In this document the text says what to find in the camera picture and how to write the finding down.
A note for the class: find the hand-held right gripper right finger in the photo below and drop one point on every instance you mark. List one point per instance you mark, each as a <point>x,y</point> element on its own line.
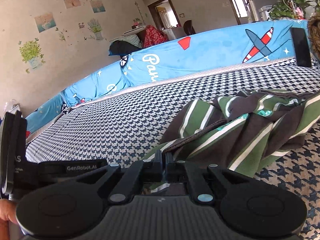
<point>171,171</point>

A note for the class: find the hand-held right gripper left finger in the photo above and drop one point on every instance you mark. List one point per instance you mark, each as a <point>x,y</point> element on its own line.
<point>157,170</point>

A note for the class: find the green brown striped t-shirt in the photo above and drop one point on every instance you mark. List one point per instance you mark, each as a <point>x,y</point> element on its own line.
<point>237,135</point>

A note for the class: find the person's left hand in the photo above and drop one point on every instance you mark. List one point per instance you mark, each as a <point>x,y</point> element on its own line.
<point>8,210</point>

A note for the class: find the clear plastic bag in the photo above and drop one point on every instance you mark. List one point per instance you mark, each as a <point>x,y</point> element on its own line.
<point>12,107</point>

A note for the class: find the houndstooth sofa mat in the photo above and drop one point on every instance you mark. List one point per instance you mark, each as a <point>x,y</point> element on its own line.
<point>112,110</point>

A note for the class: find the blue printed sofa cover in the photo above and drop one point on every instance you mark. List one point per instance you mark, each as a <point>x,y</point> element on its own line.
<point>200,55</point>

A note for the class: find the black cloth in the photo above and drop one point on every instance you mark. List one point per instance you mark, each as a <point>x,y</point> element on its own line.
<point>122,48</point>

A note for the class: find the pale striped cloth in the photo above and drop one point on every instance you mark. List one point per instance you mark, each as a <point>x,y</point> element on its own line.
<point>130,39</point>

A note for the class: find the red floral garment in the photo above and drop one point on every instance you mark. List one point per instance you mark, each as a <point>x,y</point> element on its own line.
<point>153,36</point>

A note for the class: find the white dining table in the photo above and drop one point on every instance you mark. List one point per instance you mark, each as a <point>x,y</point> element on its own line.
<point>175,33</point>

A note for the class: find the dark dining chair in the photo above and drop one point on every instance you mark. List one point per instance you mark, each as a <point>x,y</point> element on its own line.
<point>188,27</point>

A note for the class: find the brown framed doorway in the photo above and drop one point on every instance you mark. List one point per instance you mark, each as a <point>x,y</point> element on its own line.
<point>163,13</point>
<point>237,3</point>

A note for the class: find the black smartphone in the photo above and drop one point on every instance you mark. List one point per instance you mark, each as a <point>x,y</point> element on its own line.
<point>301,47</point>

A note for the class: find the green leafy houseplant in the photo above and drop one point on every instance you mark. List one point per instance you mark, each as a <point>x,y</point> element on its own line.
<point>282,11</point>

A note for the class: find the brown patterned scarf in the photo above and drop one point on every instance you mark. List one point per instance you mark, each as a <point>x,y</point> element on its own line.
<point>315,35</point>

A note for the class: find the green plant wall sticker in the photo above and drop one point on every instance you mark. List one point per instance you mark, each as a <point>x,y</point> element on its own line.
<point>31,51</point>

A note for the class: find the square flower wall picture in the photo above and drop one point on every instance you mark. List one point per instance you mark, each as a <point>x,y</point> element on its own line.
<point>71,1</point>
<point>44,22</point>
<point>97,6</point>

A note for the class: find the lavender pot wall sticker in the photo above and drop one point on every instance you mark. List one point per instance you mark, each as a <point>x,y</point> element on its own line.
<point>96,30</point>

